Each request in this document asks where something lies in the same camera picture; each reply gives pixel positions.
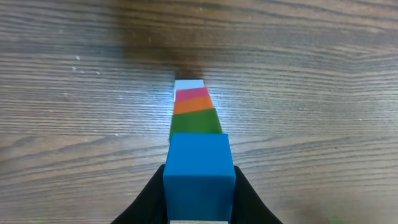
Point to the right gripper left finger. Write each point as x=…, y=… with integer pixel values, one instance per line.
x=149, y=205

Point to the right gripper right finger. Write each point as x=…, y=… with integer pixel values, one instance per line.
x=248, y=205

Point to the blue cube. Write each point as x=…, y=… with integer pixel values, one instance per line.
x=199, y=174

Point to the green cube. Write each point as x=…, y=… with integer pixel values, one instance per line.
x=196, y=123

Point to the orange cube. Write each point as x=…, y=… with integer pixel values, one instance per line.
x=192, y=105

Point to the red cube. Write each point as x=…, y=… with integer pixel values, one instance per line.
x=191, y=94

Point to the white cube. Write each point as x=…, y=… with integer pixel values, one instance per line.
x=188, y=84

